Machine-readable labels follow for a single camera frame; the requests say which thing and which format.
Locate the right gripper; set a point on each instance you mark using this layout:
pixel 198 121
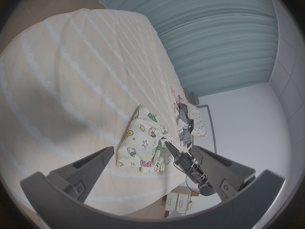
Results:
pixel 185 162

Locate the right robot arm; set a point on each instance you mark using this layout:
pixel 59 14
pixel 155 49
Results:
pixel 202 182

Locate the white printed pyjama top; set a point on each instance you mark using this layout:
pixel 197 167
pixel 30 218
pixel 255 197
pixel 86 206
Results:
pixel 140 142

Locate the grey bedside table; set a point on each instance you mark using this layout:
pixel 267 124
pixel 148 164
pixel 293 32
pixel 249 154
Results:
pixel 191 96

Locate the white bedside table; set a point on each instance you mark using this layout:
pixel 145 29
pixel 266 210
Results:
pixel 178 200

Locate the grey and white garment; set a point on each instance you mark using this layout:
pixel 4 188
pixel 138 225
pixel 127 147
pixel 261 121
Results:
pixel 184 133

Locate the black garment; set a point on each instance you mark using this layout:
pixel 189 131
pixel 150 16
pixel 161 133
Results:
pixel 191 127

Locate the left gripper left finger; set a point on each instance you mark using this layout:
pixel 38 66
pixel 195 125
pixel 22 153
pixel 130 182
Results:
pixel 71 178

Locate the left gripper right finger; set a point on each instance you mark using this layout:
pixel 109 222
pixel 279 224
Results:
pixel 234 176

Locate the dark grey garment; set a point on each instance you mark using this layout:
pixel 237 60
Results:
pixel 183 108

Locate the pink garment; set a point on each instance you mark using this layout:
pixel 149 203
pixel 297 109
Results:
pixel 175 95

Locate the bed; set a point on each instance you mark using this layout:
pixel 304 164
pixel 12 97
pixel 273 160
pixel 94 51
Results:
pixel 83 80

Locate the white printed pillow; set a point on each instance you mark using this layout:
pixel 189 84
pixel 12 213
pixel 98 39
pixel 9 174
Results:
pixel 197 120

